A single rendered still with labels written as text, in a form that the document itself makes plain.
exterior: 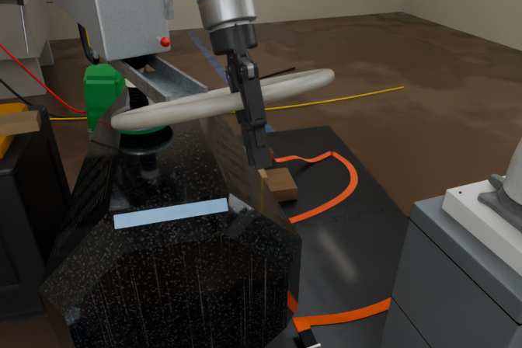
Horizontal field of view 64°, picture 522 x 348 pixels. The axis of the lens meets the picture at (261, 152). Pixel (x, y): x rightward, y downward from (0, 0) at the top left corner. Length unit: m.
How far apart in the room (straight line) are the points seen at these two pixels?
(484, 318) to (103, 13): 1.32
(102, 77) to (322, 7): 4.79
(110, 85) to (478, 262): 2.58
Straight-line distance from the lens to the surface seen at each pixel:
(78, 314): 1.37
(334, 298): 2.03
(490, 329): 1.23
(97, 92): 3.17
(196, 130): 1.58
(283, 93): 0.72
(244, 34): 0.67
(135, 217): 1.21
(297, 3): 7.05
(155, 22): 1.43
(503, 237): 1.18
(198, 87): 1.17
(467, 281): 1.23
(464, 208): 1.24
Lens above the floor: 1.54
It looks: 30 degrees down
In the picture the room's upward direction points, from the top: straight up
